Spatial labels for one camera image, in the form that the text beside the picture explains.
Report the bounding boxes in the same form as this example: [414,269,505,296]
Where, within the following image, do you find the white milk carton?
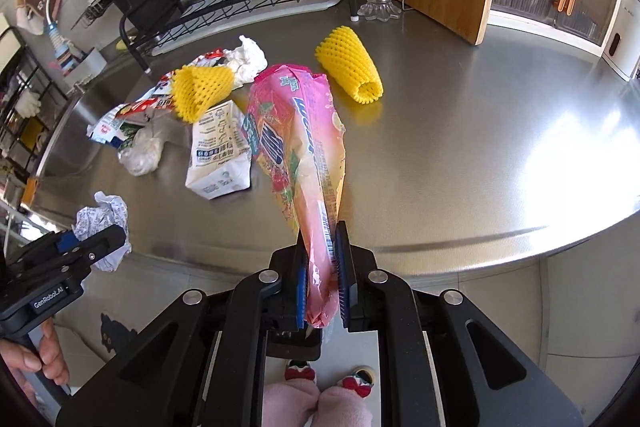
[185,101,252,200]

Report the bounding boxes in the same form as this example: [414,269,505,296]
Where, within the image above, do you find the faucet filter attachment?
[47,19,77,76]

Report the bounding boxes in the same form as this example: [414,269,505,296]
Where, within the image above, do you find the white tissue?
[227,35,268,85]

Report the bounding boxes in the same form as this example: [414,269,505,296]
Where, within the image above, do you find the red bow slipper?
[341,366,375,399]
[284,359,317,383]

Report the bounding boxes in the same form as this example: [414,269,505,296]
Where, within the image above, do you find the wire soap basket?
[72,0,114,28]

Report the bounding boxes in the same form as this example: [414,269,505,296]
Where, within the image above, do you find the black wire shelf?
[0,27,71,208]

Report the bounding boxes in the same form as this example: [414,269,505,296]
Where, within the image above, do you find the person's left hand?
[0,319,71,403]

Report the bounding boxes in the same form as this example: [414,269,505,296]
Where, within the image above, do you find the pink snack bag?
[246,63,348,330]

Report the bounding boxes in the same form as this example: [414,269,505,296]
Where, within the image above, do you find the white packet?
[87,104,126,142]

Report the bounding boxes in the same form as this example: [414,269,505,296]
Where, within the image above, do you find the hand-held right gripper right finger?
[334,221,586,427]

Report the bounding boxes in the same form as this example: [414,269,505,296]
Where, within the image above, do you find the white toothbrush holder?
[65,48,109,80]

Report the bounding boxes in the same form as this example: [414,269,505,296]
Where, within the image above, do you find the person's left leg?
[262,381,321,427]

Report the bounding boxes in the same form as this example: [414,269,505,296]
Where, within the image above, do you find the yellow foam fruit net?
[315,26,384,104]
[171,63,235,124]

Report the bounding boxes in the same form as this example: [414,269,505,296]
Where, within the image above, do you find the printed paper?
[74,191,132,273]

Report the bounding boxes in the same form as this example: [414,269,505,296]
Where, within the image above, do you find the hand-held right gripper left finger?
[55,232,308,427]

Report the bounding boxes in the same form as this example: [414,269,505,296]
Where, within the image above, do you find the clear plastic bag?
[117,122,166,176]

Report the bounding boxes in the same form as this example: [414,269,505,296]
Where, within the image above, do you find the red snack wrapper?
[117,48,231,118]

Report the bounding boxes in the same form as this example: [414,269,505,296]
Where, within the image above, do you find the white mat with cat print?
[52,309,143,388]

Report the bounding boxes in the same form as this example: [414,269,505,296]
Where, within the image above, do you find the white gloves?
[10,89,42,118]

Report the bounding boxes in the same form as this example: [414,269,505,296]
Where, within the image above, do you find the person's leg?
[318,387,374,427]
[262,381,321,427]

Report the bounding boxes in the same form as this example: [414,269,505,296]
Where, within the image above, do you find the person's right leg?
[318,387,374,427]

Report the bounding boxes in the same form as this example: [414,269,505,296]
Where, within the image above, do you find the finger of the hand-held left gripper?
[9,231,82,278]
[30,224,127,280]

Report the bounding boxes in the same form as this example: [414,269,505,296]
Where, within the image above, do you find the steel sink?
[37,74,131,178]

